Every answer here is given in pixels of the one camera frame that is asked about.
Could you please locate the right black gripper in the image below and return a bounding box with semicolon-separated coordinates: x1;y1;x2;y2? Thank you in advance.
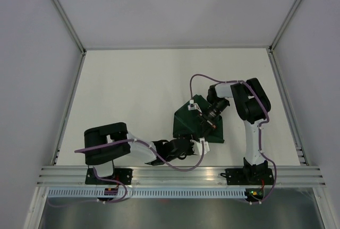
197;98;228;139

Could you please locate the dark green cloth napkin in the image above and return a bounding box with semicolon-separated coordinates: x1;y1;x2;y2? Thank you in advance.
173;95;224;143

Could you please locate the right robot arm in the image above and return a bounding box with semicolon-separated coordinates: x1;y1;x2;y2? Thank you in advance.
201;78;275;185

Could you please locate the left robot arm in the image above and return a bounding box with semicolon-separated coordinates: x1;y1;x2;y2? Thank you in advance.
84;122;198;184

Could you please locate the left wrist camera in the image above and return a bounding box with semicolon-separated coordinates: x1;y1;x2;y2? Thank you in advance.
191;138;210;156

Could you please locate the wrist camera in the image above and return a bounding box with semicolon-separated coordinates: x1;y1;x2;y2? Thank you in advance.
188;103;202;113
191;138;210;156

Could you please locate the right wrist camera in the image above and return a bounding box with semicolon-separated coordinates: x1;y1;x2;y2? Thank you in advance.
188;103;202;113

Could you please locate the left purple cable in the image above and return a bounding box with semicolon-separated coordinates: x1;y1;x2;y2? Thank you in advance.
47;139;207;208

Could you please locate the purple cable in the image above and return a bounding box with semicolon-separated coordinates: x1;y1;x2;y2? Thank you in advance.
189;73;278;205
47;139;207;208

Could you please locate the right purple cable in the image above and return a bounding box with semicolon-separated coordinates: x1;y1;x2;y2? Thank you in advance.
189;73;278;205

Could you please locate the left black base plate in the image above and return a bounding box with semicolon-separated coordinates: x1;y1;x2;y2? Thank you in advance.
85;168;133;185

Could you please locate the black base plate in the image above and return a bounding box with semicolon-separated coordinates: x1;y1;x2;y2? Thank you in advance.
224;168;274;185
85;168;133;185

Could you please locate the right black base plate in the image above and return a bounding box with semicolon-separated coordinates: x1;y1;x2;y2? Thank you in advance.
224;168;274;185

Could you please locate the aluminium front rail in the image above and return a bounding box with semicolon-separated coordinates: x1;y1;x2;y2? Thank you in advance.
36;166;326;188

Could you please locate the back aluminium frame bar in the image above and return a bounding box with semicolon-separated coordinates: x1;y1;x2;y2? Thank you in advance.
84;45;270;51

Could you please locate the white slotted cable duct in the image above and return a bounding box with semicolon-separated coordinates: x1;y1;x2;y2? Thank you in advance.
48;187;246;199

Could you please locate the right aluminium frame post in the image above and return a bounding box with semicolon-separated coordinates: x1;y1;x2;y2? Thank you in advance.
267;0;303;53

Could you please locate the aluminium frame post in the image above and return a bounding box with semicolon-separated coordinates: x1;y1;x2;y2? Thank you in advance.
50;0;86;54
267;0;303;53

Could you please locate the left aluminium frame post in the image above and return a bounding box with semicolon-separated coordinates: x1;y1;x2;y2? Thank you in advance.
50;0;86;54

